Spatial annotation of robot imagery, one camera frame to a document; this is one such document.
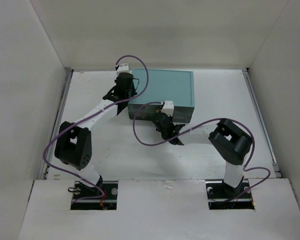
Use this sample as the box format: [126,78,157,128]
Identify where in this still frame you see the teal drawer box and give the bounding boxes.
[128,69,195,118]

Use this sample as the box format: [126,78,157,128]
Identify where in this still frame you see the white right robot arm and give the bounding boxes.
[152,112,254,198]

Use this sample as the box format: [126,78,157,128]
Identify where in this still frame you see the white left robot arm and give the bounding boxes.
[54,72,137,200]

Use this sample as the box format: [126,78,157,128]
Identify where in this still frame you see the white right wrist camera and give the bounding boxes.
[161,100,175,117]

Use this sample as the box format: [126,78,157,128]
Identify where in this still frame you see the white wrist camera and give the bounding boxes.
[115,63,131,75]
[161,100,175,117]

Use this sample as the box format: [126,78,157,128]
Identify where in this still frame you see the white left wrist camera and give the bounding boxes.
[115,63,131,75]

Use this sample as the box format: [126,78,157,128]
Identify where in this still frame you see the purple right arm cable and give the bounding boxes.
[132,100,271,201]

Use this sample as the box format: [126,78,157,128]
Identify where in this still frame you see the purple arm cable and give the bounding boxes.
[43,54,149,204]
[132,100,271,201]

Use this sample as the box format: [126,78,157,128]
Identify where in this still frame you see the left aluminium table rail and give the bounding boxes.
[39,67,74,180]

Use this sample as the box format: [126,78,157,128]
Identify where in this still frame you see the aluminium table rail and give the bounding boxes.
[39,67,74,180]
[242,68,282,178]

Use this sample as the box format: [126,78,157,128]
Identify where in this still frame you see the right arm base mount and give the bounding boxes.
[205,181,255,210]

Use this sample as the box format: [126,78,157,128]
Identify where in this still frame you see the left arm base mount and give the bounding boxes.
[67,181,119,211]

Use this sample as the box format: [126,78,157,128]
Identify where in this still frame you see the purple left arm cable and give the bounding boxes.
[43,54,149,204]

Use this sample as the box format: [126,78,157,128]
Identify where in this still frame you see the right aluminium table rail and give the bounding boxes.
[242,68,282,178]

